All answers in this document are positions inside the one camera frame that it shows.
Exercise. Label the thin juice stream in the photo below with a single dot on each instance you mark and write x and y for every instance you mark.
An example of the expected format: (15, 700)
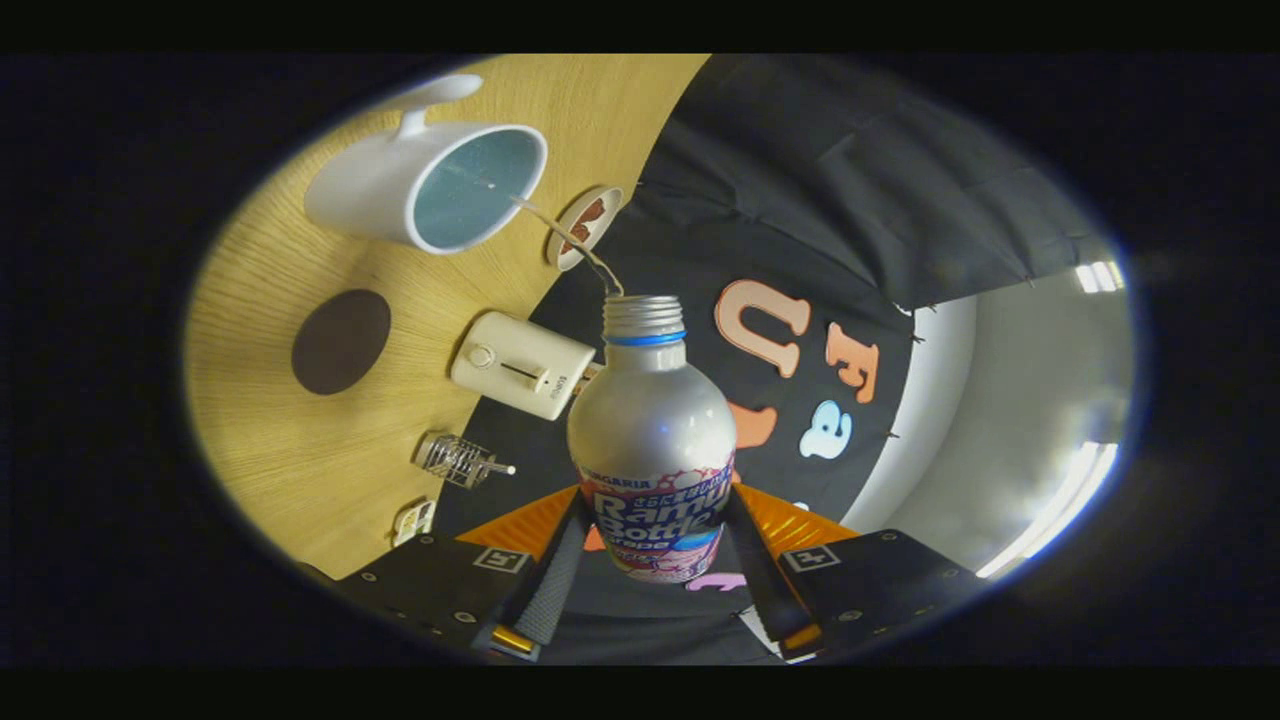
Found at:
(572, 242)

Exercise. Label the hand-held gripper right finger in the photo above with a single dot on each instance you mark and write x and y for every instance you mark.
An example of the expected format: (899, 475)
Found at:
(765, 585)

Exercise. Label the white cup with blue inside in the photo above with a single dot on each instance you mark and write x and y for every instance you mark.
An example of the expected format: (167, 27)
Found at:
(370, 190)

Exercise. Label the cream toaster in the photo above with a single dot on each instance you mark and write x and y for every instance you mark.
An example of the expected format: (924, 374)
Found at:
(520, 365)

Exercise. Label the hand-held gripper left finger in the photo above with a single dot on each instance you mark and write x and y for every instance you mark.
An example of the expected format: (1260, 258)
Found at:
(548, 590)

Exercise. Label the dark brown round coaster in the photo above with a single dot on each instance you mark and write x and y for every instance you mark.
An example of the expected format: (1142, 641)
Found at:
(340, 342)

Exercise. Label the white divided seasoning dish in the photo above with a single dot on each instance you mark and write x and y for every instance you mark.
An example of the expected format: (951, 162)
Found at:
(413, 522)

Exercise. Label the silver juice bottle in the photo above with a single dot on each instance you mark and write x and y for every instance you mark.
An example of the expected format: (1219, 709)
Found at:
(650, 420)

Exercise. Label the wooden table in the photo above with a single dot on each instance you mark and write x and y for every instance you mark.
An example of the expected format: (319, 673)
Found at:
(290, 460)

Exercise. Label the small cream plate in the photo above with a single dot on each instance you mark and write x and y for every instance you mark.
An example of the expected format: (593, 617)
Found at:
(585, 228)

